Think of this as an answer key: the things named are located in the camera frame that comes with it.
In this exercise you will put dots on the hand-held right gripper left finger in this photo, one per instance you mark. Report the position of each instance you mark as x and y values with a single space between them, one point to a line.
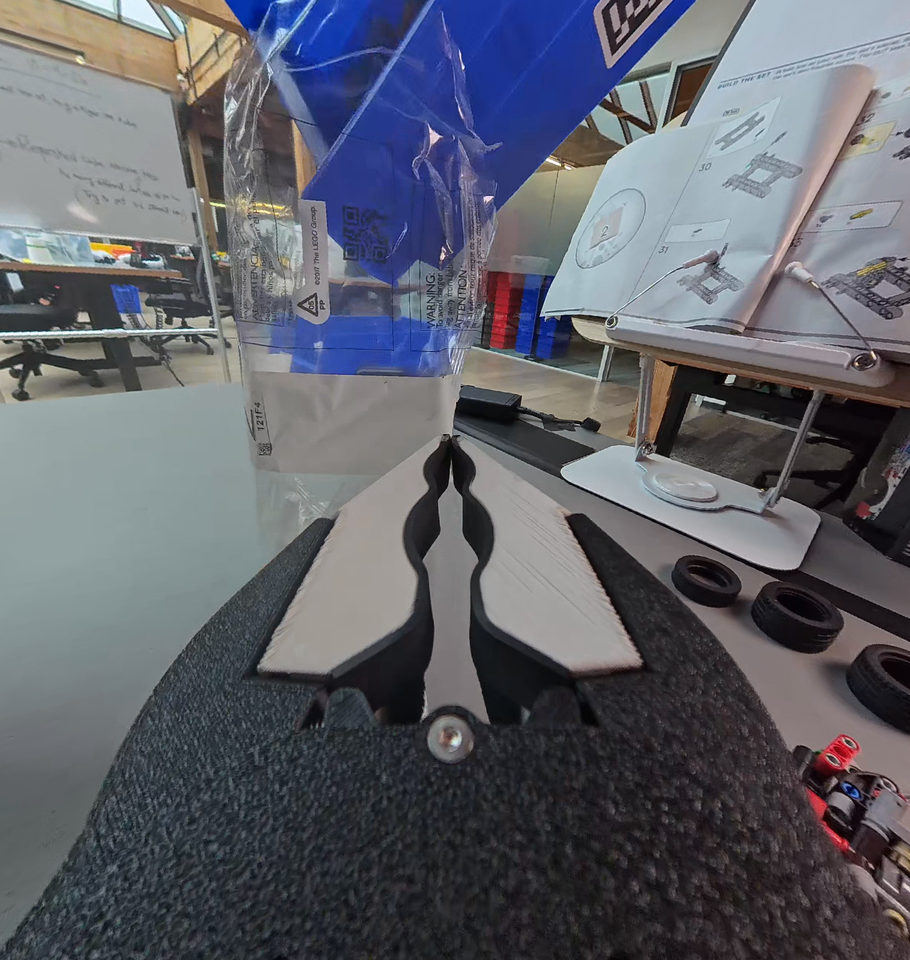
350 592

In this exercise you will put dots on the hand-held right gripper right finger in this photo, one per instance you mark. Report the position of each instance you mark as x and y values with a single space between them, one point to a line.
552 592

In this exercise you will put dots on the large clear plastic bag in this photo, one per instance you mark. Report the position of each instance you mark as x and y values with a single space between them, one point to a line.
350 420

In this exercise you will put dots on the grey desk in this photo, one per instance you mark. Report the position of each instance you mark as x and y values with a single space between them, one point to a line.
87 540

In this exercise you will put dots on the black toy tyre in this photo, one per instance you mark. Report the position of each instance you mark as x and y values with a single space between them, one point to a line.
894 690
798 616
706 581

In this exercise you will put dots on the white book stand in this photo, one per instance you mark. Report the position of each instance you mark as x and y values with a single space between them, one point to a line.
695 517

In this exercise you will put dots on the black power brick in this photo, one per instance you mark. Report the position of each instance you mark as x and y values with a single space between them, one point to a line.
488 401

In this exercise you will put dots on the stack of red blue bins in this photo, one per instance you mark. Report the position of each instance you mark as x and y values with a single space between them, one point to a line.
522 315

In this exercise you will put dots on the toy car box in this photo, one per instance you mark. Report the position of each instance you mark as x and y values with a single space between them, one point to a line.
905 502

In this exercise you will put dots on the toy car chassis assembly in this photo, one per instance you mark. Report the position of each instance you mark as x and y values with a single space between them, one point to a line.
867 817

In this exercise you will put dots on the black office chair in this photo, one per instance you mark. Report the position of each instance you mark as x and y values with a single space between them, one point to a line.
34 330

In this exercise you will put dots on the instruction booklet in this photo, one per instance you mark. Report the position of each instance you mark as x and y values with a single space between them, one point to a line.
762 195

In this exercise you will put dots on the long blue bin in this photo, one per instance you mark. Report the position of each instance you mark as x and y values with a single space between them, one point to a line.
515 90

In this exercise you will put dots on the whiteboard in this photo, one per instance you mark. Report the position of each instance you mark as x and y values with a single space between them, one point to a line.
72 142

